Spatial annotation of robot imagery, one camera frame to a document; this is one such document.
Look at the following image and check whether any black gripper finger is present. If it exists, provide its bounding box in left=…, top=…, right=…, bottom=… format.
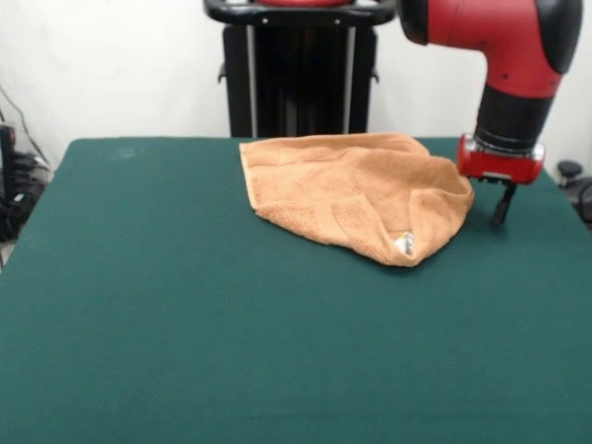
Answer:
left=491, top=182, right=517, bottom=228

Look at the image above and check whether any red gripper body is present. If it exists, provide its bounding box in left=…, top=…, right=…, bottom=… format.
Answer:
left=456, top=133, right=547, bottom=186

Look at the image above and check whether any orange terry towel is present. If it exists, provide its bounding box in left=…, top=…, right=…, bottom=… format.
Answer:
left=239, top=131, right=476, bottom=268

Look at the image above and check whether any dark green table cloth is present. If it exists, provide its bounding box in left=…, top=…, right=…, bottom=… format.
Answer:
left=0, top=136, right=592, bottom=444

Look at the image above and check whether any black box with red light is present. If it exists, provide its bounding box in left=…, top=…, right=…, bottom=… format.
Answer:
left=0, top=123, right=18, bottom=209

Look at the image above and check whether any black robot pedestal with handle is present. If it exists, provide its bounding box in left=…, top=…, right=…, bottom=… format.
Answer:
left=202, top=0, right=400, bottom=139

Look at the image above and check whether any black cable bundle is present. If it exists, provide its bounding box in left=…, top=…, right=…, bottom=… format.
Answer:
left=0, top=187, right=38, bottom=242

